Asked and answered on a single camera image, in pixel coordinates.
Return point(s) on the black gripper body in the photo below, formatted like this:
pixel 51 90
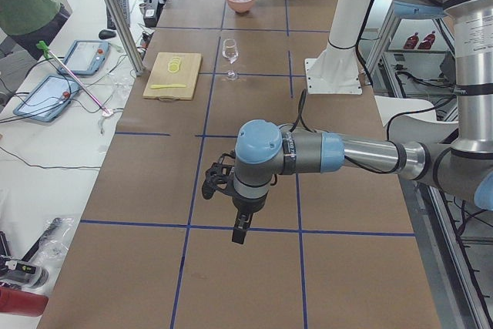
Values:
pixel 248 204

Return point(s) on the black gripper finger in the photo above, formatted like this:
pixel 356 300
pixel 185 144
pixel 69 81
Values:
pixel 241 227

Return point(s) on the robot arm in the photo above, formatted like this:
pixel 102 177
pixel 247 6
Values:
pixel 463 168

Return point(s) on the clear wine glass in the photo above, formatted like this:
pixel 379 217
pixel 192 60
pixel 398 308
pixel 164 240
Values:
pixel 230 53

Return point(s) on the yellow plastic knife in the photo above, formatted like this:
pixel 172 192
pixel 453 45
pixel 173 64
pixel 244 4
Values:
pixel 168 86

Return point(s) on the wooden cutting board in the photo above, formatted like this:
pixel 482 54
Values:
pixel 188 75

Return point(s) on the lemon slices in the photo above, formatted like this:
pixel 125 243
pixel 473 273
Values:
pixel 174 64

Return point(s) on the blue teach pendant far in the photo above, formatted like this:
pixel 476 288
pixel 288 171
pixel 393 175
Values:
pixel 86 57

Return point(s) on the blue teach pendant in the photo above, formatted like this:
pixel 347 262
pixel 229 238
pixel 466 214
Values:
pixel 86 57
pixel 48 99

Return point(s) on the black box device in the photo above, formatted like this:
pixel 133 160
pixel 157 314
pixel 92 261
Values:
pixel 152 12

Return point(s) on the black computer mouse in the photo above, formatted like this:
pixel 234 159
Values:
pixel 107 34

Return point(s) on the blue teach pendant near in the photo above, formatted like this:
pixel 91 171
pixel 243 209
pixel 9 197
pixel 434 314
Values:
pixel 48 99

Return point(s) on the red bottle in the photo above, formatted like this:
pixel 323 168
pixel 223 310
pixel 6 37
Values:
pixel 22 303

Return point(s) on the metal rod green tip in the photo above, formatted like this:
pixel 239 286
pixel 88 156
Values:
pixel 106 112

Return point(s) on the person in green shirt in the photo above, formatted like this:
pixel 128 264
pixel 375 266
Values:
pixel 29 22

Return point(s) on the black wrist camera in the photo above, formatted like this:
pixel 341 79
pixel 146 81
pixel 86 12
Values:
pixel 219 177

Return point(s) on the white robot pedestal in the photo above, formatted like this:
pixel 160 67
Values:
pixel 335 70

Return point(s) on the aluminium frame post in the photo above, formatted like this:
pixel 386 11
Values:
pixel 125 36

